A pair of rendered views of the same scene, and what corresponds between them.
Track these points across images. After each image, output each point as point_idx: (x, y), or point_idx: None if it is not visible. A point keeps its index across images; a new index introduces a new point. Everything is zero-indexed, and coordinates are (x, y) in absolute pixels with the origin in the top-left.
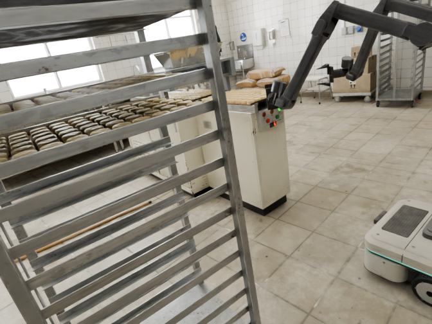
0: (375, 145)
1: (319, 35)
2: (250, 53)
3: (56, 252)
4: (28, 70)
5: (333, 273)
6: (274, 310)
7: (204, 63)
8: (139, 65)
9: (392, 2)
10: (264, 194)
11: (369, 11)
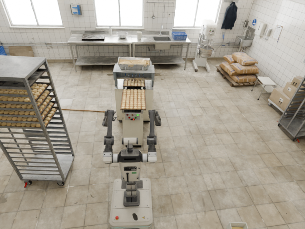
0: (219, 149)
1: (104, 115)
2: (252, 36)
3: (28, 130)
4: (0, 115)
5: (110, 181)
6: (84, 177)
7: (135, 72)
8: (167, 23)
9: (149, 114)
10: None
11: (108, 121)
